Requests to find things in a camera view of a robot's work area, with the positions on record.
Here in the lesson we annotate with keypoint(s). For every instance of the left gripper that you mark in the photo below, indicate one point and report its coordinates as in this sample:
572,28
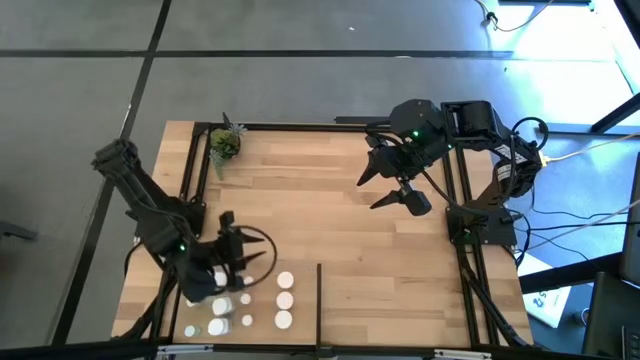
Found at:
230,255

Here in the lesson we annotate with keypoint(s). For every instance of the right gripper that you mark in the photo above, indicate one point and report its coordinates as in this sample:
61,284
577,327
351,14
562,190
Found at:
405,155

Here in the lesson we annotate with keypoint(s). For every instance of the small pill bottle white cap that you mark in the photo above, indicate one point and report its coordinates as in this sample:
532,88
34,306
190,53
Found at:
248,280

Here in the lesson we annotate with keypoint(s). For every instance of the clear greenish plastic cup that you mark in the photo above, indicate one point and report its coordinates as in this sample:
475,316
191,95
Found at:
190,303

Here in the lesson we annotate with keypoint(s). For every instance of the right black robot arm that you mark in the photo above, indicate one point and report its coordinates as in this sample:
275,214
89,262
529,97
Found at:
480,130

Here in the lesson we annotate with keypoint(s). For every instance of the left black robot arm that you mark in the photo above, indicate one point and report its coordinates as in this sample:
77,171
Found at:
150,210

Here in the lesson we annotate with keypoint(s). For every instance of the black rectangular bar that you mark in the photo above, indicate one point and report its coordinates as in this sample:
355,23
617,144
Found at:
360,120

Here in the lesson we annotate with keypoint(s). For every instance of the green succulent plant in pot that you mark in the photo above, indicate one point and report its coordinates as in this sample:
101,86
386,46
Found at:
225,144

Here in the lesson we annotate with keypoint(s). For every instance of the white printed paper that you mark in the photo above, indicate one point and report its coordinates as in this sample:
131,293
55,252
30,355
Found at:
545,305

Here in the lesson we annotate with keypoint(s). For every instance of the black desk leg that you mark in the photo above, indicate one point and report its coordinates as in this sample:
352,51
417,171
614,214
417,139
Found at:
570,274
590,128

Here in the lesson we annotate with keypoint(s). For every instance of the grey chair base leg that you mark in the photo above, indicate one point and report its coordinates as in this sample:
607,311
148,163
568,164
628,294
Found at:
15,231

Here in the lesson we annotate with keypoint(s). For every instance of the black computer case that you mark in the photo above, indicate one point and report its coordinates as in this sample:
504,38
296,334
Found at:
607,310

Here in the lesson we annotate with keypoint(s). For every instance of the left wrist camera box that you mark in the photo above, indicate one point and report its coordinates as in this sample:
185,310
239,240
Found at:
227,220

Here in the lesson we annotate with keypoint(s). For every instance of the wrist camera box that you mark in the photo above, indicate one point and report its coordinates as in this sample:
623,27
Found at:
227,220
417,202

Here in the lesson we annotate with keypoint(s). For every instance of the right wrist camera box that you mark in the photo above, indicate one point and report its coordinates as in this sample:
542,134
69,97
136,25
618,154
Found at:
417,202

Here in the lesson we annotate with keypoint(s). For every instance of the black aluminium table frame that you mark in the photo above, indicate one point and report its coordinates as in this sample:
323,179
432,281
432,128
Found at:
350,128

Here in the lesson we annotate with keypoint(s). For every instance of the silver aluminium bracket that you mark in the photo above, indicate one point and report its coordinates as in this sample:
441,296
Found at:
185,348
462,354

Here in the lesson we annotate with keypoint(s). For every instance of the black table-level camera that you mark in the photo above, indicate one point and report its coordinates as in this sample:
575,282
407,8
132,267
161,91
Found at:
324,351

